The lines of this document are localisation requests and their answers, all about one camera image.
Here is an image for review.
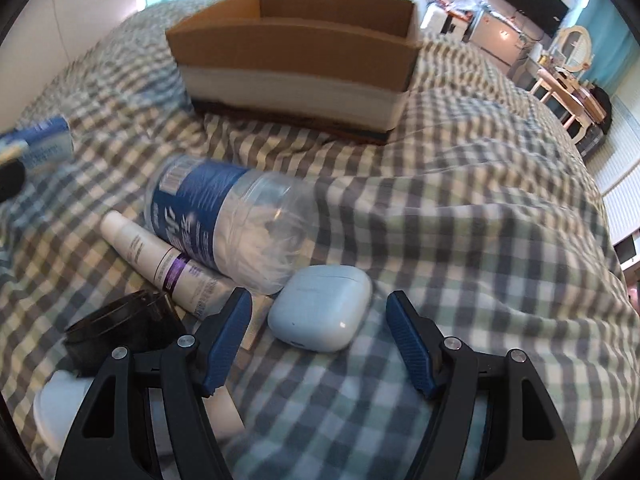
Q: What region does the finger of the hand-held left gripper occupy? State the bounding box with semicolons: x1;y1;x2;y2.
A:
0;162;27;204

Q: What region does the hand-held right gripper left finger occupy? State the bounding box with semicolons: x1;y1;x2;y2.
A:
55;287;254;480

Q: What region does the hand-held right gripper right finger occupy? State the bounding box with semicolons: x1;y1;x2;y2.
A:
385;289;581;480

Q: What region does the blue and white packet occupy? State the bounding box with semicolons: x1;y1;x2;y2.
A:
0;115;74;171

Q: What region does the white earbuds case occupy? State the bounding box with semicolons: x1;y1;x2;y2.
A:
267;265;374;354

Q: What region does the brown cardboard box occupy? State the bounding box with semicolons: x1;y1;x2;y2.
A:
165;0;424;146

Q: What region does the black plastic jar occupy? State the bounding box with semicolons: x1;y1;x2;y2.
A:
65;290;189;379

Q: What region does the white tube with purple band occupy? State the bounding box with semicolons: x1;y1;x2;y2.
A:
99;211;237;319

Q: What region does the clear blue label water bottle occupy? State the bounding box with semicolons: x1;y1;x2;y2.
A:
143;154;321;296

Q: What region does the grey checked blanket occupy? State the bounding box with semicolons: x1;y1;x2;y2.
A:
0;0;632;480

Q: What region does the white round bottle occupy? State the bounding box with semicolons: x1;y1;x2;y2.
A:
32;370;246;463

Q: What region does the white radiator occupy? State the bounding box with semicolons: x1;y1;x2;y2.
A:
599;109;640;242

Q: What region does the cream dressing table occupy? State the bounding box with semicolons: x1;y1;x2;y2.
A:
529;67;607;144

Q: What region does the black bag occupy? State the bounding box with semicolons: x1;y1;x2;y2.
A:
590;85;614;135

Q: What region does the white cabinet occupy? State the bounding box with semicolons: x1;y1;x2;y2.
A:
469;10;532;77

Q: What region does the oval vanity mirror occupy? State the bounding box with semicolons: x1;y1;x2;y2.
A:
552;25;594;74

